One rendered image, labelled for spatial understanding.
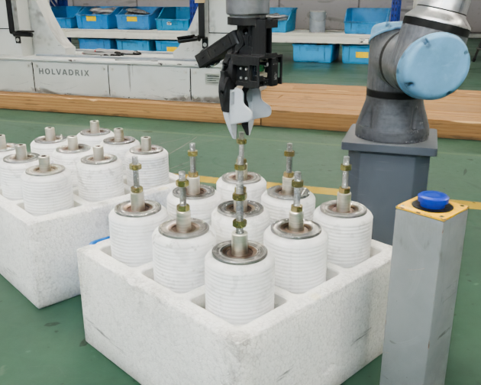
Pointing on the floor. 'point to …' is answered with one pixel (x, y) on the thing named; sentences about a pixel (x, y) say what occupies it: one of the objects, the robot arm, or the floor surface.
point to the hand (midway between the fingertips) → (238, 129)
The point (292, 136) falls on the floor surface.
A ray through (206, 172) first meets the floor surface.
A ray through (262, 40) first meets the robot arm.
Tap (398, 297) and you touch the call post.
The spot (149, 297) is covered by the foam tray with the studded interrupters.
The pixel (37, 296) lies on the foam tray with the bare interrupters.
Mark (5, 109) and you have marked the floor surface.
